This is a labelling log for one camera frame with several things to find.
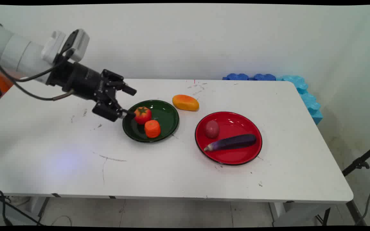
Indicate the orange toy carrot piece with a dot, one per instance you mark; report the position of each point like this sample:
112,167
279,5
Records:
152,129

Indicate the black table leg frame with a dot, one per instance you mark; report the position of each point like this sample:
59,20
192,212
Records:
353,211

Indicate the dark green plate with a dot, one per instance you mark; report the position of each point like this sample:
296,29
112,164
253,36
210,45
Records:
165,119

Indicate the reddish toy potato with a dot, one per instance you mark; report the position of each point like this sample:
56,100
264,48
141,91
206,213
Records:
211,129

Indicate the dark blue foam piece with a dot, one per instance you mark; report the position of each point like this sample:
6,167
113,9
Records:
264,77
237,76

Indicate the light blue foam mat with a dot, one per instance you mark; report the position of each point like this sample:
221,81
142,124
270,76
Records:
307,99

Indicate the red toy tomato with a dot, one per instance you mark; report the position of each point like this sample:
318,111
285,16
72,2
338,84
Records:
142,115

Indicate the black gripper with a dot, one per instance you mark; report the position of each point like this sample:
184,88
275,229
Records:
79,78

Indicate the purple toy eggplant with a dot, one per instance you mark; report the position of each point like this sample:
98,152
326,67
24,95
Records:
233,141

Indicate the yellow orange toy mango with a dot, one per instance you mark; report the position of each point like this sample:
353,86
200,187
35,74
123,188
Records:
185,102

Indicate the black tripod stand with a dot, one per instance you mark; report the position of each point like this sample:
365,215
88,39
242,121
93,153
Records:
360,163

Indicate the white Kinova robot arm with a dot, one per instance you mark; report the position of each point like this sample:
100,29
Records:
14,53

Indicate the red plate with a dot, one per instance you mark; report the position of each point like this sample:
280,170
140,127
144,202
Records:
236,123

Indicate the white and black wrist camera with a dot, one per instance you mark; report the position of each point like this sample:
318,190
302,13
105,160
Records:
72,45

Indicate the orange object behind table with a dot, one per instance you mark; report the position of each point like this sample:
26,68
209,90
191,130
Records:
2,82

